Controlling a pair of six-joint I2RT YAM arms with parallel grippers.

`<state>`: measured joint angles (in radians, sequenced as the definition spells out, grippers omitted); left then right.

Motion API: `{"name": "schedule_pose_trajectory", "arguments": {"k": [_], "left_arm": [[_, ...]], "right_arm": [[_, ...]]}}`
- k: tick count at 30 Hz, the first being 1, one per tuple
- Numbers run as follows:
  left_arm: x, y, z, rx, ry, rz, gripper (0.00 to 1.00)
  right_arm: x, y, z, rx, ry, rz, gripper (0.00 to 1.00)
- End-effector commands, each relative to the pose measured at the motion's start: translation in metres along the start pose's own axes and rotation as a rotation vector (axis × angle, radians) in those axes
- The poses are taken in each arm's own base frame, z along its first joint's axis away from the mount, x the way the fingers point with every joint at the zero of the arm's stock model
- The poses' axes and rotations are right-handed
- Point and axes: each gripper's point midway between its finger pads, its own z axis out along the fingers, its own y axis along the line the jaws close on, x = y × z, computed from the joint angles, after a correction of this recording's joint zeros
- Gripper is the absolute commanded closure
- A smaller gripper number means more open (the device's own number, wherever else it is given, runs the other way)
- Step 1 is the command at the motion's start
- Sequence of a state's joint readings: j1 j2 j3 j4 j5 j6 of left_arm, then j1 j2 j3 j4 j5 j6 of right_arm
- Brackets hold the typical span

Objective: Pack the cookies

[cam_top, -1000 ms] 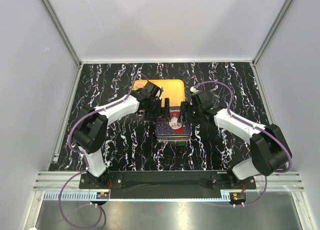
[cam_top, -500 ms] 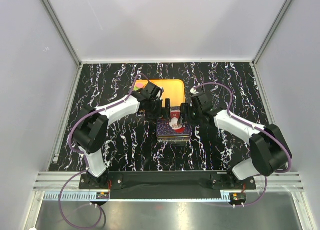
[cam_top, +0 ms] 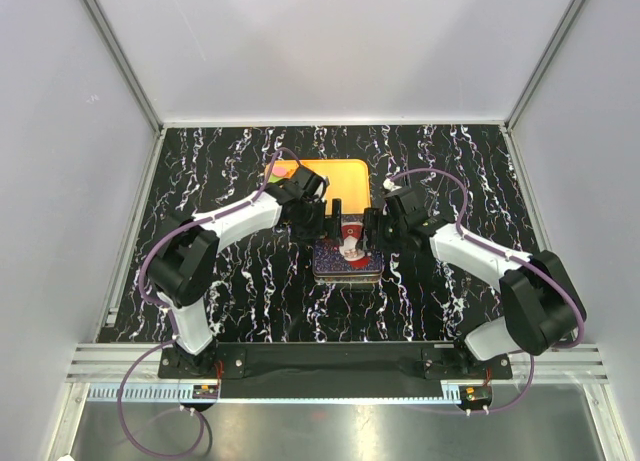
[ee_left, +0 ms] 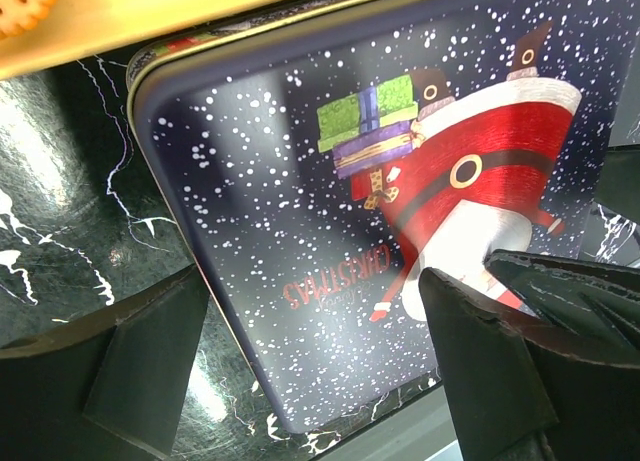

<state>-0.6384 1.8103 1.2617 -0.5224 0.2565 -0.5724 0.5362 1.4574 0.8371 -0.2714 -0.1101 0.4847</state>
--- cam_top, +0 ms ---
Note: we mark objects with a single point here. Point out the yellow plastic tray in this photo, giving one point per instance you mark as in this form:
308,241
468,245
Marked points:
350,186

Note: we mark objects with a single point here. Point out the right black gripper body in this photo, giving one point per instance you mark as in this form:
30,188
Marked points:
394,230

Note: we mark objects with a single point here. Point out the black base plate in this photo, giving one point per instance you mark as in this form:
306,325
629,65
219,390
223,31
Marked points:
291,372

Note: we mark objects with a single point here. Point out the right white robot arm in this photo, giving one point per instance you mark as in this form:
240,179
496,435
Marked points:
540,305

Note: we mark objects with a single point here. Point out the gold tin lid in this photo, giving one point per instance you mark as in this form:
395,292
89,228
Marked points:
328,258

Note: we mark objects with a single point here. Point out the pink round cookie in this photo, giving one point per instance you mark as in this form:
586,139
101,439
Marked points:
280,172

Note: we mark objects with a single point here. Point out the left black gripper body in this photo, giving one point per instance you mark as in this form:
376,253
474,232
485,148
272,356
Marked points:
311,224

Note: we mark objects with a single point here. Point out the gold cookie tin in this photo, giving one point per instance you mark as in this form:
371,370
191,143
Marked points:
358,278

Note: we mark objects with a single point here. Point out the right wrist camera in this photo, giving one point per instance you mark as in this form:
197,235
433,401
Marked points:
388,185

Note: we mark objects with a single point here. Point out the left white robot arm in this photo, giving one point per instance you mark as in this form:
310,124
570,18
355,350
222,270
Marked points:
179,270

